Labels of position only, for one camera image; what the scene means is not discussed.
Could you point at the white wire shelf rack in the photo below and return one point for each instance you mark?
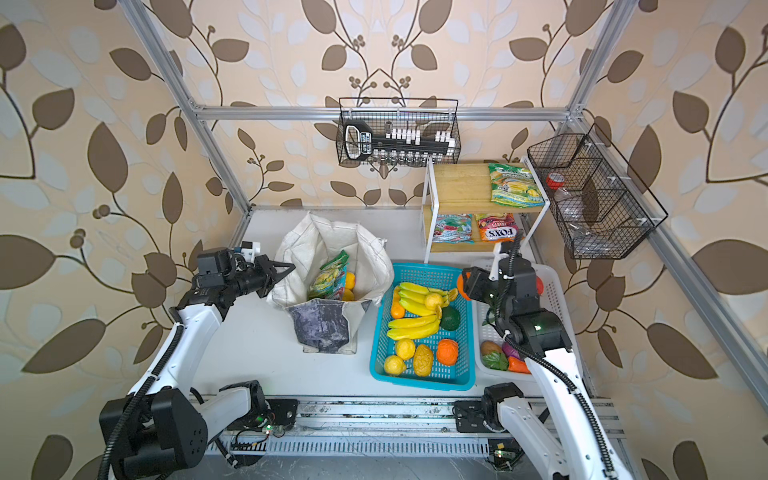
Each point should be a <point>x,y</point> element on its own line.
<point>464,188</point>

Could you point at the green avocado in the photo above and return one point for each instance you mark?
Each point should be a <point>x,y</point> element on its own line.
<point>450,319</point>

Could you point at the black wire basket right wall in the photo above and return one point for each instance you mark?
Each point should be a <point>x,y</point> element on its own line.
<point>620,210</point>

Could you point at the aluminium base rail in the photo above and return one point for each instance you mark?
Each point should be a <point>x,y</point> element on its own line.
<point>357,426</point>

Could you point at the yellow round fruit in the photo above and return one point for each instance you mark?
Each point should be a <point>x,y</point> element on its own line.
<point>394,365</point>

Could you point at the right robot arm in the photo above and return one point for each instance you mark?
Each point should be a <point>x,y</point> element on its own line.
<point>578,447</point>

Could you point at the white plastic basket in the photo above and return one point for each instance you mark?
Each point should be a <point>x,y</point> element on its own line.
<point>543,329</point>

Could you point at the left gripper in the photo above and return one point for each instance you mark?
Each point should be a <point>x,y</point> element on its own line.
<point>265,267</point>

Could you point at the black wire basket wall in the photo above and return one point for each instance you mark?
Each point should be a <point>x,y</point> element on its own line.
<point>399,110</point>
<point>620,210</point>

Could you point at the yellow corn cob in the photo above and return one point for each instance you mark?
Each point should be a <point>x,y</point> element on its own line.
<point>422,361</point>

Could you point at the orange tangerine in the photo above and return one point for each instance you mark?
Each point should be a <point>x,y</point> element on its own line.
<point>447,352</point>

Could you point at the cream canvas grocery bag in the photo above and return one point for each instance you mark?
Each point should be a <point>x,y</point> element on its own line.
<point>331,326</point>

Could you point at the orange carrot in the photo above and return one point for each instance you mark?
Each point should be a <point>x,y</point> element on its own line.
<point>516,365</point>

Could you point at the lower teal snack bag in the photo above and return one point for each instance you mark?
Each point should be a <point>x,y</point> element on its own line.
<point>453,228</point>

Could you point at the lower banana bunch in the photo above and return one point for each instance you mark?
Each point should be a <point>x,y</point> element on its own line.
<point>413,328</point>

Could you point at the orange Fox's candy bag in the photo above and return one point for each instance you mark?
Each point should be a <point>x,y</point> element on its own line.
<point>497,228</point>

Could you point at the black wire basket back wall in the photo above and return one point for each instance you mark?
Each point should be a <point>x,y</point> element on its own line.
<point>399,110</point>

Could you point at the orange persimmon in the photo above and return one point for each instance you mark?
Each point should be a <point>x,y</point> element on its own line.
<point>460,286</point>

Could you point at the banana bunch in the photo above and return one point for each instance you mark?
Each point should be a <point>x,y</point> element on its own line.
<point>422,301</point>
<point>413,328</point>

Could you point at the yellow lemon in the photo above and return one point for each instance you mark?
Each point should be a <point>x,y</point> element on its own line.
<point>405,349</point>

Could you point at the teal plastic basket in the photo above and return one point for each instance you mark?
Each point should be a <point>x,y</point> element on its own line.
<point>461,376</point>

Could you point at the green snack bag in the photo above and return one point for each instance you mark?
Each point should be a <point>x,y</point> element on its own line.
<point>330,281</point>
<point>513,186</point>

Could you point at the upper banana bunch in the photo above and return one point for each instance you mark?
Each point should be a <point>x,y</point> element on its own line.
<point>422,301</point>

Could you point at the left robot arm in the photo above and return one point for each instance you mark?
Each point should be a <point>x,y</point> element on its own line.
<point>157,428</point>

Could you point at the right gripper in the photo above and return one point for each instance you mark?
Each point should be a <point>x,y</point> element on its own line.
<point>476,284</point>

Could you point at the plastic bottle red cap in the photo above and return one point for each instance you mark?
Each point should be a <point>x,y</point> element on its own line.
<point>569,204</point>

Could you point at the yellow bell pepper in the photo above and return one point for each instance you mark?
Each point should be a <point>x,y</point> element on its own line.
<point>350,281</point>

